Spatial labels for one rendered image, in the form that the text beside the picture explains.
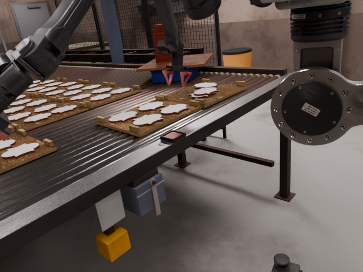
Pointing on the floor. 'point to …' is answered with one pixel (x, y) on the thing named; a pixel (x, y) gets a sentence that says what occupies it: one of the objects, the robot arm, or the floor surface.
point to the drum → (237, 57)
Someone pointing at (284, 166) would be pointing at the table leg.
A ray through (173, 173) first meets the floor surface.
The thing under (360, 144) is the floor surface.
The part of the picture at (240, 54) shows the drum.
